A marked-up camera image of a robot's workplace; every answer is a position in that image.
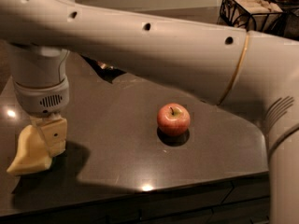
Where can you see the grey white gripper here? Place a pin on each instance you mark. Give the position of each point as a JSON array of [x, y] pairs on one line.
[[42, 98]]

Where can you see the yellow sponge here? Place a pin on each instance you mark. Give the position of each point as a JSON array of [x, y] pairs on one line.
[[32, 155]]

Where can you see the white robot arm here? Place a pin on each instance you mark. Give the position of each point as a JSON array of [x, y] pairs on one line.
[[250, 74]]

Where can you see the brown chip bag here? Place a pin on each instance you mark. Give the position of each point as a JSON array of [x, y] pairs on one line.
[[105, 66]]

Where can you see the red apple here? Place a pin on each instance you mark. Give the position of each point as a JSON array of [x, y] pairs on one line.
[[173, 119]]

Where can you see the dark cabinet drawers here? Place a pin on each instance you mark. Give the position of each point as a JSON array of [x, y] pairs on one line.
[[240, 201]]

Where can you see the white napkin stack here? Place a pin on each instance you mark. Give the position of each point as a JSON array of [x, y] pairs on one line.
[[253, 6]]

